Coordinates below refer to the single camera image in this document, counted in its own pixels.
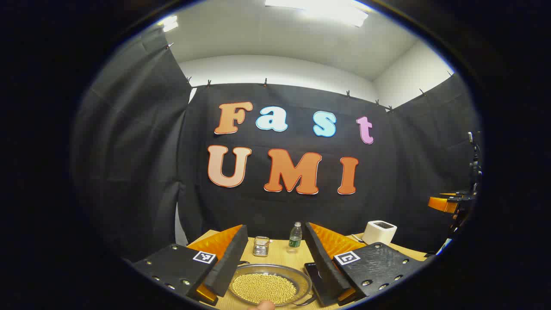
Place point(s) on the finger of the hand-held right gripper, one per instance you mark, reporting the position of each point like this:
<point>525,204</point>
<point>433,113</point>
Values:
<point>443,203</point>

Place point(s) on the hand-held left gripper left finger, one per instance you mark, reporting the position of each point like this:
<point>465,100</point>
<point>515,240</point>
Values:
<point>228,267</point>

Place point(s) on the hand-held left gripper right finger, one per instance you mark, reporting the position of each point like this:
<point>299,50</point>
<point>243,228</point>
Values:
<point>323,267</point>

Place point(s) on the black induction cooktop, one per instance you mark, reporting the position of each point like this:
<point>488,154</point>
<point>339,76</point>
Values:
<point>312,273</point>

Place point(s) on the stainless steel pot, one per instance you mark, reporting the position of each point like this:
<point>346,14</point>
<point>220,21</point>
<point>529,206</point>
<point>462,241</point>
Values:
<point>301,280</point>

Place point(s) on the pile of soybeans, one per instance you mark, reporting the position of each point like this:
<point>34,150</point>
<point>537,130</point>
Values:
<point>263,287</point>

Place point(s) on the clear plastic water bottle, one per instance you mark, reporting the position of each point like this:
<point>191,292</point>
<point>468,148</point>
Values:
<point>295,237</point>

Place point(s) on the white toaster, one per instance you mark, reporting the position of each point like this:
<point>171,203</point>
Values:
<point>379,233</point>

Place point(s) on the black backdrop cloth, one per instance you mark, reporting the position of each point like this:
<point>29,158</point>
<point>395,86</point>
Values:
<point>275,206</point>

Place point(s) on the ceiling light panel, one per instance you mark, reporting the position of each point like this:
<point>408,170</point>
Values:
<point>169,23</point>
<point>327,9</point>

